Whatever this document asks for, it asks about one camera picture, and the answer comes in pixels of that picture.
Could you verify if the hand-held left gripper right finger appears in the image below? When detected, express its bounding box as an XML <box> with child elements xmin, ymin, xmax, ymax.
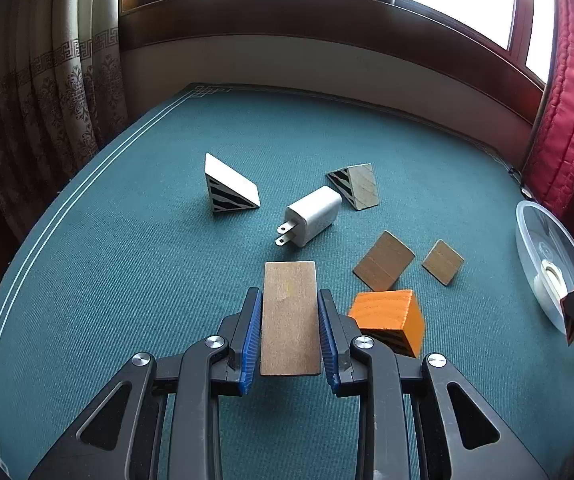
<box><xmin>317</xmin><ymin>287</ymin><xmax>550</xmax><ymax>480</ymax></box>

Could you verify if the patterned beige curtain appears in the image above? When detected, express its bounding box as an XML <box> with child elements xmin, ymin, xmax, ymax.
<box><xmin>0</xmin><ymin>0</ymin><xmax>130</xmax><ymax>241</ymax></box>

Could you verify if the large tan wooden block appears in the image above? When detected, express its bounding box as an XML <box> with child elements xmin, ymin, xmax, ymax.
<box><xmin>353</xmin><ymin>231</ymin><xmax>416</xmax><ymax>292</ymax></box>

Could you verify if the white striped wedge block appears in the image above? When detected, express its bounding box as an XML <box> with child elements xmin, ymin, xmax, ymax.
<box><xmin>204</xmin><ymin>152</ymin><xmax>261</xmax><ymax>217</ymax></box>

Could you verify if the wooden window frame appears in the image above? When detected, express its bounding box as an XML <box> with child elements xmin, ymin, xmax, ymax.
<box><xmin>117</xmin><ymin>0</ymin><xmax>555</xmax><ymax>86</ymax></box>

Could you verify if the black metal pole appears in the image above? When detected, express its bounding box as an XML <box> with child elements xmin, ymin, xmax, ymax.
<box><xmin>527</xmin><ymin>80</ymin><xmax>555</xmax><ymax>171</ymax></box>

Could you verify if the tan striped wedge block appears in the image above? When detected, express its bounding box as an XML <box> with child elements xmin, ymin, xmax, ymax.
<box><xmin>326</xmin><ymin>163</ymin><xmax>382</xmax><ymax>211</ymax></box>

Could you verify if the white round dish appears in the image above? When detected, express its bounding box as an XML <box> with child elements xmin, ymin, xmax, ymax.
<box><xmin>536</xmin><ymin>259</ymin><xmax>566</xmax><ymax>306</ymax></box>

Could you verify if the orange wooden block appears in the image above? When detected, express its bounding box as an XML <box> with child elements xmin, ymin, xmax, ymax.
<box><xmin>348</xmin><ymin>289</ymin><xmax>426</xmax><ymax>359</ymax></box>

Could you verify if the white wall charger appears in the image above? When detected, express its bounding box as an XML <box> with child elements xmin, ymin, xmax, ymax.
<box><xmin>275</xmin><ymin>186</ymin><xmax>343</xmax><ymax>248</ymax></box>

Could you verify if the brown rectangular wooden block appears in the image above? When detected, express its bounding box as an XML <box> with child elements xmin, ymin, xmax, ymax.
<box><xmin>259</xmin><ymin>261</ymin><xmax>323</xmax><ymax>377</ymax></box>

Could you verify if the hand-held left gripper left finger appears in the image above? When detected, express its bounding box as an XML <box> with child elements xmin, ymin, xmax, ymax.
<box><xmin>27</xmin><ymin>287</ymin><xmax>264</xmax><ymax>480</ymax></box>

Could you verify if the small tan wooden block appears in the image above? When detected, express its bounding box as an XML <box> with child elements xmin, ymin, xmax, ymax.
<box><xmin>422</xmin><ymin>239</ymin><xmax>466</xmax><ymax>287</ymax></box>

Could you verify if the clear plastic bowl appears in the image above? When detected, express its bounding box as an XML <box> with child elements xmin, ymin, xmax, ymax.
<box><xmin>515</xmin><ymin>200</ymin><xmax>574</xmax><ymax>337</ymax></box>

